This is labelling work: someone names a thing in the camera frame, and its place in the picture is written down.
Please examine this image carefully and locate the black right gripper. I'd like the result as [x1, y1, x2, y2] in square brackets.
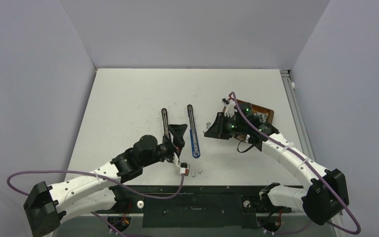
[205, 112, 247, 140]

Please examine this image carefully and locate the black stapler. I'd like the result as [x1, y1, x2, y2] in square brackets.
[161, 108, 170, 139]

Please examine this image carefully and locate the blue stapler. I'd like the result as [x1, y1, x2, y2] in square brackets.
[187, 104, 200, 158]

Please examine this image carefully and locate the brown wooden tray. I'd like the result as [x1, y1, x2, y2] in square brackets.
[237, 99, 274, 126]

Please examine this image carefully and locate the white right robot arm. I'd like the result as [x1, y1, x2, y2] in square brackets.
[204, 103, 349, 225]

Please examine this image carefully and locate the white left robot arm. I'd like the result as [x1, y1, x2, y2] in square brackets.
[23, 124, 189, 237]

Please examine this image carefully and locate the pile of staple strips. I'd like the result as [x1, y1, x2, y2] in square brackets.
[254, 112, 268, 121]

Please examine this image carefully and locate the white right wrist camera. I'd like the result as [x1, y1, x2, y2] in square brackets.
[222, 97, 237, 118]

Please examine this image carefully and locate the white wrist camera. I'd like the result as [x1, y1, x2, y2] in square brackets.
[172, 153, 190, 176]
[222, 97, 237, 118]

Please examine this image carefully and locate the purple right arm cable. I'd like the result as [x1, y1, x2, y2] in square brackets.
[229, 92, 362, 236]

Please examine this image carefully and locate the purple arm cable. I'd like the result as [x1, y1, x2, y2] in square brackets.
[6, 169, 187, 237]
[229, 92, 362, 236]

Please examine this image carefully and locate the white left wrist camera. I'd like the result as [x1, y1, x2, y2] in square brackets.
[172, 153, 190, 176]

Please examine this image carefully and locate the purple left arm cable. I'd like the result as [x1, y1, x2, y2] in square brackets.
[6, 169, 187, 237]

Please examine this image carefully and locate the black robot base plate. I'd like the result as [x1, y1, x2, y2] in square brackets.
[97, 185, 312, 231]

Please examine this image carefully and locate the aluminium side rail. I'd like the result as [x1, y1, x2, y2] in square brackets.
[280, 69, 343, 217]

